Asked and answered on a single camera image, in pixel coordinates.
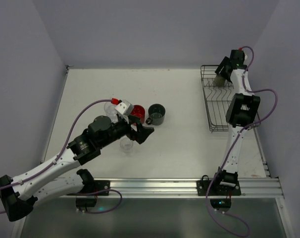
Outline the olive green mug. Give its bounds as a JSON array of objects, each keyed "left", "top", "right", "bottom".
[{"left": 214, "top": 75, "right": 226, "bottom": 87}]

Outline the red mug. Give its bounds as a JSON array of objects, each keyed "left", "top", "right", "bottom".
[{"left": 131, "top": 105, "right": 146, "bottom": 123}]

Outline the dark teal mug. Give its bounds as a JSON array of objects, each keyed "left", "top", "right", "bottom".
[{"left": 146, "top": 104, "right": 166, "bottom": 126}]

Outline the clear faceted glass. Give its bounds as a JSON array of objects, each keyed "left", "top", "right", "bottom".
[{"left": 104, "top": 102, "right": 118, "bottom": 123}]

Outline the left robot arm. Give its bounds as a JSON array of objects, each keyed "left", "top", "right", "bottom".
[{"left": 0, "top": 116, "right": 154, "bottom": 222}]

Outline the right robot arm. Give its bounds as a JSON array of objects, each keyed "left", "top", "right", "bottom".
[{"left": 211, "top": 48, "right": 260, "bottom": 195}]

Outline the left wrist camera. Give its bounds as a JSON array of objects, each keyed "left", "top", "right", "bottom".
[{"left": 115, "top": 100, "right": 134, "bottom": 123}]

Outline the black wire dish rack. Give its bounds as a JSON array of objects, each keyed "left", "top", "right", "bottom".
[{"left": 200, "top": 64, "right": 261, "bottom": 133}]

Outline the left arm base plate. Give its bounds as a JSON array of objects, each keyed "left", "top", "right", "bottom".
[{"left": 75, "top": 179, "right": 111, "bottom": 198}]

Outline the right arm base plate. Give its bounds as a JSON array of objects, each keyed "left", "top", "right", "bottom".
[{"left": 196, "top": 175, "right": 242, "bottom": 196}]

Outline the aluminium mounting rail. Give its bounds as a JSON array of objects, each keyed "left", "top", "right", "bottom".
[{"left": 25, "top": 177, "right": 284, "bottom": 199}]

